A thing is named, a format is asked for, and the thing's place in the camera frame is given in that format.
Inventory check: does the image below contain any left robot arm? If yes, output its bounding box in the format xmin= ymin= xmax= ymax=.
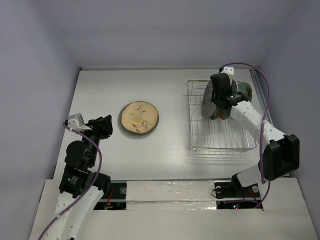
xmin=39 ymin=113 xmax=113 ymax=240

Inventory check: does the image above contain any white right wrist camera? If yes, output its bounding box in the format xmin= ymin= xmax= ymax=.
xmin=219 ymin=66 xmax=235 ymax=79

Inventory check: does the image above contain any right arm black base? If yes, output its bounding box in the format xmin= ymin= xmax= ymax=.
xmin=211 ymin=182 xmax=261 ymax=200

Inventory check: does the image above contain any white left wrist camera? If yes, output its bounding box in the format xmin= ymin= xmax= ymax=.
xmin=64 ymin=113 xmax=91 ymax=132

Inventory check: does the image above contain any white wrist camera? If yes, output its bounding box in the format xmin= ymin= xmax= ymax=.
xmin=219 ymin=66 xmax=235 ymax=79
xmin=64 ymin=113 xmax=91 ymax=132

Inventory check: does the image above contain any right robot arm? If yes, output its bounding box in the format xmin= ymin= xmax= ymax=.
xmin=208 ymin=72 xmax=300 ymax=196

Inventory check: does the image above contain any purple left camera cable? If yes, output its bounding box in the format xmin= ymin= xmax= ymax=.
xmin=36 ymin=122 xmax=103 ymax=240

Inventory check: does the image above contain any red and teal plate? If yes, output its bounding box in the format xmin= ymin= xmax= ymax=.
xmin=219 ymin=79 xmax=238 ymax=120

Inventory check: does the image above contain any metal wire dish rack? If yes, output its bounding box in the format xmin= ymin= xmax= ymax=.
xmin=187 ymin=80 xmax=257 ymax=155

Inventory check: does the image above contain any light blue plate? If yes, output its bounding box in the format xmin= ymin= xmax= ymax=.
xmin=117 ymin=104 xmax=160 ymax=138

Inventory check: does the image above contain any white foam block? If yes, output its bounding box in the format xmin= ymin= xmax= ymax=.
xmin=125 ymin=180 xmax=217 ymax=211

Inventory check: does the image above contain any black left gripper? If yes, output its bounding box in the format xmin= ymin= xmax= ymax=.
xmin=79 ymin=114 xmax=113 ymax=166

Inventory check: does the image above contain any dark brown patterned plate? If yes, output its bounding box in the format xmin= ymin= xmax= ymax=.
xmin=201 ymin=81 xmax=223 ymax=120

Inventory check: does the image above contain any green floral plate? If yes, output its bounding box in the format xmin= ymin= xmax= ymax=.
xmin=237 ymin=81 xmax=253 ymax=102

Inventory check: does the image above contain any beige bird pattern plate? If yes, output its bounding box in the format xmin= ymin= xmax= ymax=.
xmin=120 ymin=100 xmax=160 ymax=134

